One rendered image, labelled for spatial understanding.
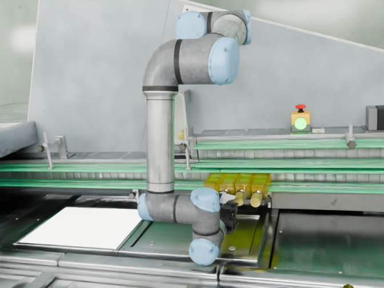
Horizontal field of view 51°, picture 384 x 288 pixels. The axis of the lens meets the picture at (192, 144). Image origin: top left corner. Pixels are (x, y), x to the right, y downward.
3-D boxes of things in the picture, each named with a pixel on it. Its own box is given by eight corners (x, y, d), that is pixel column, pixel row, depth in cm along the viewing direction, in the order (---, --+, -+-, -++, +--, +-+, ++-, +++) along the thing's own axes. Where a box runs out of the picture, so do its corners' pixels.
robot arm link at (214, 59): (212, 8, 144) (171, 44, 97) (254, 6, 140) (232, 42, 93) (214, 42, 149) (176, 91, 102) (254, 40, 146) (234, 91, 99)
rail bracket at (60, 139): (68, 157, 195) (39, 173, 174) (62, 123, 190) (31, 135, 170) (76, 157, 193) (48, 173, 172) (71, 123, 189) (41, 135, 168)
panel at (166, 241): (65, 211, 179) (13, 250, 148) (64, 205, 179) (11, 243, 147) (269, 219, 153) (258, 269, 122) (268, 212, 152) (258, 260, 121)
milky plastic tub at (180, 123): (157, 140, 182) (150, 145, 174) (151, 91, 176) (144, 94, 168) (194, 139, 177) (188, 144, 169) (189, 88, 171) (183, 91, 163)
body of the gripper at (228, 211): (238, 223, 129) (231, 241, 118) (212, 220, 131) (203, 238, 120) (238, 200, 127) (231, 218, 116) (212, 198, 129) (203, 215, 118)
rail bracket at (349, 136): (343, 139, 148) (345, 149, 135) (343, 119, 146) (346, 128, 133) (354, 138, 146) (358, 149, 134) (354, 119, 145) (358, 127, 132)
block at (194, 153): (194, 154, 172) (189, 159, 166) (192, 133, 170) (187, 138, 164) (202, 154, 171) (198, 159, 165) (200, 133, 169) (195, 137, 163)
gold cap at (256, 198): (262, 193, 136) (260, 198, 132) (262, 202, 137) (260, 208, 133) (251, 192, 137) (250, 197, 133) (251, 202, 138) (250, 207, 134)
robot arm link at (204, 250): (216, 241, 102) (216, 270, 104) (224, 222, 112) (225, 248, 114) (186, 238, 104) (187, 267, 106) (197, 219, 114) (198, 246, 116)
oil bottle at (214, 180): (215, 179, 166) (202, 200, 146) (214, 166, 164) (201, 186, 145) (229, 179, 164) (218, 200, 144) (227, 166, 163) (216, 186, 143)
